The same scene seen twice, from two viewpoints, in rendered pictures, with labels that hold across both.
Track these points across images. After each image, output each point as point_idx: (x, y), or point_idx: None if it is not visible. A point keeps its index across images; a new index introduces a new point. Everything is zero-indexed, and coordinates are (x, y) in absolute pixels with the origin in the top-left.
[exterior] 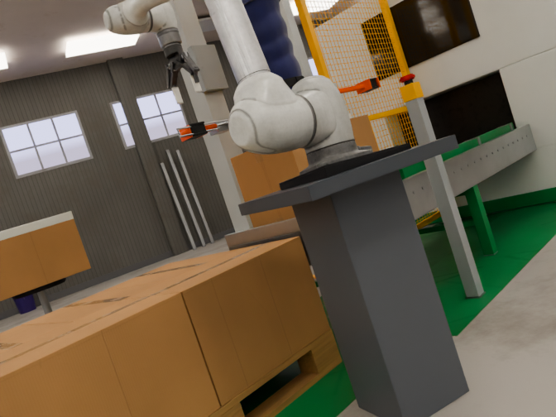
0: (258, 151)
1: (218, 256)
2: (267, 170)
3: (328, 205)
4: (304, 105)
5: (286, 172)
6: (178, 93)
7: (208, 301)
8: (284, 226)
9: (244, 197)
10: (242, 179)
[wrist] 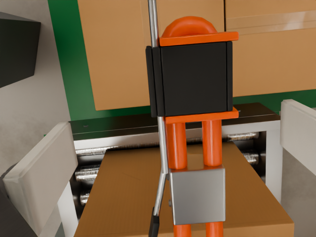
0: None
1: (238, 66)
2: (168, 197)
3: None
4: None
5: (119, 192)
6: (315, 154)
7: None
8: (140, 131)
9: (251, 171)
10: (253, 191)
